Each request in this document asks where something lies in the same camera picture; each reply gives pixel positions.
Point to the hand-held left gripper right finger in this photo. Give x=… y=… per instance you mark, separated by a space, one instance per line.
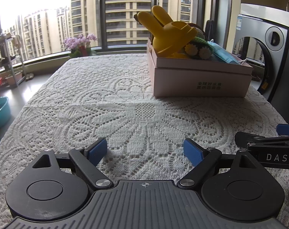
x=193 y=151

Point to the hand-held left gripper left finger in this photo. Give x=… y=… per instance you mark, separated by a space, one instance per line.
x=98 y=151

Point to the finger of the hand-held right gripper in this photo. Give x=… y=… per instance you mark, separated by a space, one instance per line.
x=287 y=129
x=251 y=138

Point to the pink cardboard box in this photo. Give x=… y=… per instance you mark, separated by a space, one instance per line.
x=197 y=81

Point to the blue face mask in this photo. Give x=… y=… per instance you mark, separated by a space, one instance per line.
x=224 y=54

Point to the crocheted doll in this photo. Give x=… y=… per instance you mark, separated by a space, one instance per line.
x=201 y=50

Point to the yellow rabbit toy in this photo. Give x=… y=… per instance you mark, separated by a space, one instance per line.
x=168 y=38

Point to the white lace tablecloth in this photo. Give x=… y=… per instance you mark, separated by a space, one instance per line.
x=111 y=105

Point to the grey washing machine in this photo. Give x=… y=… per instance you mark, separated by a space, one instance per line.
x=273 y=52

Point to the pair of slippers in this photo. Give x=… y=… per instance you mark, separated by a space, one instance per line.
x=29 y=76

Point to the teal plastic basin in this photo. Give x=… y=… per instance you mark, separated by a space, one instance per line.
x=0 y=113

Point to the purple potted flowers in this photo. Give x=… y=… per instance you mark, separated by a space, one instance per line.
x=79 y=44

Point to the black hanging cloth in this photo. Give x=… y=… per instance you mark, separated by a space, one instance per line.
x=209 y=29

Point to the metal shelf rack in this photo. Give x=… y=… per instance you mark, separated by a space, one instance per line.
x=13 y=62

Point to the dark framed glass door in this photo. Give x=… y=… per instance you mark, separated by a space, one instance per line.
x=220 y=16

